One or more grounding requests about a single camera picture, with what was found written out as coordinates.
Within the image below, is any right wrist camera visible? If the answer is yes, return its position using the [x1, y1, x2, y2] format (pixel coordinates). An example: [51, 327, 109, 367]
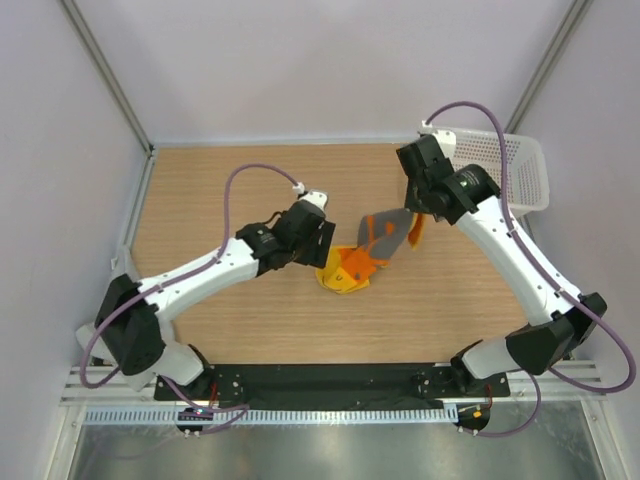
[431, 129, 457, 159]

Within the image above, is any white perforated plastic basket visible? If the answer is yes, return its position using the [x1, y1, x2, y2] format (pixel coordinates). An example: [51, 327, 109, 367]
[418, 122, 550, 218]

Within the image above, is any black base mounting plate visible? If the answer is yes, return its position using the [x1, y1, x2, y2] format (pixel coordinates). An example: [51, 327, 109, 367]
[181, 363, 510, 411]

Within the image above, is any aluminium frame post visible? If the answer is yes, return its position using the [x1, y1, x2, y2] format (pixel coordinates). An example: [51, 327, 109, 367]
[505, 0, 594, 134]
[59, 0, 154, 157]

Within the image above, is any aluminium rail front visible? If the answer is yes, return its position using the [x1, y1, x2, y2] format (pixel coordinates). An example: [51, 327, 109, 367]
[59, 360, 605, 406]

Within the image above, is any right aluminium frame post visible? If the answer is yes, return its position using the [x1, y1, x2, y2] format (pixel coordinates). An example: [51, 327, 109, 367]
[505, 0, 594, 134]

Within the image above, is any grey cloth at left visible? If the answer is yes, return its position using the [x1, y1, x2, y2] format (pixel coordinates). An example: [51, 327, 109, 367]
[110, 245, 139, 281]

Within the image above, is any white slotted cable duct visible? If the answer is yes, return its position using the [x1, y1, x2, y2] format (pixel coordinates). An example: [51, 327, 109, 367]
[83, 404, 458, 428]

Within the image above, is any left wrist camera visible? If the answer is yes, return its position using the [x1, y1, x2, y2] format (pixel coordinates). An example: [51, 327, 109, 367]
[298, 189, 329, 211]

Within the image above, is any left aluminium frame post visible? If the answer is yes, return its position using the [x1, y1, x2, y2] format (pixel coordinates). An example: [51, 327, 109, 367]
[59, 0, 154, 157]

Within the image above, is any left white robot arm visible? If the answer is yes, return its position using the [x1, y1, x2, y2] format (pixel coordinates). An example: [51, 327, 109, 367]
[75, 190, 335, 400]

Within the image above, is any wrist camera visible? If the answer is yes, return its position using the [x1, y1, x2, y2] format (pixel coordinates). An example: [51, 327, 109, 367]
[298, 189, 329, 211]
[431, 129, 457, 159]

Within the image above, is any orange grey giraffe towel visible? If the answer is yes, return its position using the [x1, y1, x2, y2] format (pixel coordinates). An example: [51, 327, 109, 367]
[315, 208, 426, 295]

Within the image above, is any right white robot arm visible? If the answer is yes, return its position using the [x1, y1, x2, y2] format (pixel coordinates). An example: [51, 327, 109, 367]
[396, 135, 607, 396]

